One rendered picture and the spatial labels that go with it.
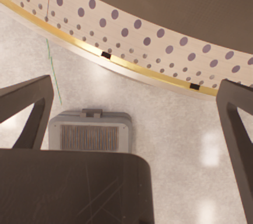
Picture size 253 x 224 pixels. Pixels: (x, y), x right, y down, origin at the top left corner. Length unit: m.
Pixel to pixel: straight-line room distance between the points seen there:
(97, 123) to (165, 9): 1.10
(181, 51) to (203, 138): 1.41
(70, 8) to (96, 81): 1.23
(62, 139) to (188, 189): 1.02
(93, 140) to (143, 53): 1.06
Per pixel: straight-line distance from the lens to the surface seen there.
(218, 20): 0.32
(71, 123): 1.39
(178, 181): 1.81
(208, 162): 1.81
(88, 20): 0.37
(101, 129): 1.36
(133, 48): 0.37
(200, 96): 0.43
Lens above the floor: 1.57
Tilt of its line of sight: 83 degrees down
